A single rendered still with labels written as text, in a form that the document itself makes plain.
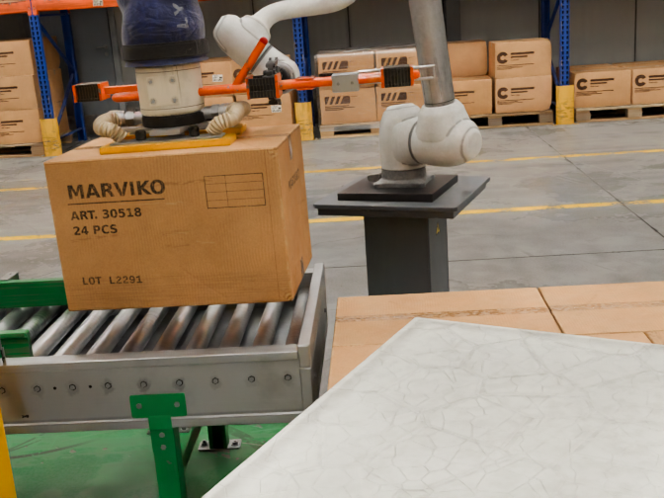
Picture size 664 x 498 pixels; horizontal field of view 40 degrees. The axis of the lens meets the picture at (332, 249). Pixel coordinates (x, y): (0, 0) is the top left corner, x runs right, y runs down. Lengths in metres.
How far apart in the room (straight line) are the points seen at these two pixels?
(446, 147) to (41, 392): 1.43
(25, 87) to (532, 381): 9.44
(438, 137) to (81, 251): 1.19
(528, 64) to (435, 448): 8.95
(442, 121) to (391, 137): 0.23
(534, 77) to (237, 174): 7.64
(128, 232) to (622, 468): 1.74
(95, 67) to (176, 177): 8.99
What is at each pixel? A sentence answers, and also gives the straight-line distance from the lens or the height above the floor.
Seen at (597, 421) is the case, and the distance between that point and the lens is 0.88.
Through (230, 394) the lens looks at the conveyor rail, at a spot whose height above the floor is 0.49.
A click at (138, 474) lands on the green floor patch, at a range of 3.01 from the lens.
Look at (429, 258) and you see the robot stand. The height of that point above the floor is 0.54.
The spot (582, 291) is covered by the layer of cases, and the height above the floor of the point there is 0.54.
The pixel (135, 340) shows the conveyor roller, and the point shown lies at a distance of 2.55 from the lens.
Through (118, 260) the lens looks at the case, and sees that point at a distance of 2.39.
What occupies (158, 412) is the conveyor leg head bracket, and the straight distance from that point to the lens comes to 2.33.
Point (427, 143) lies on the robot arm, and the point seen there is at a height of 0.94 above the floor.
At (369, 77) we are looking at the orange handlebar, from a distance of 2.37.
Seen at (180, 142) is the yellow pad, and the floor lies 1.09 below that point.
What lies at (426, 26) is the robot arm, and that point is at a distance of 2.90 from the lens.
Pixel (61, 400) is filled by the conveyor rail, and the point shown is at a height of 0.49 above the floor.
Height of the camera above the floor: 1.41
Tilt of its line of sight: 15 degrees down
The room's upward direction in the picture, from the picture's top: 4 degrees counter-clockwise
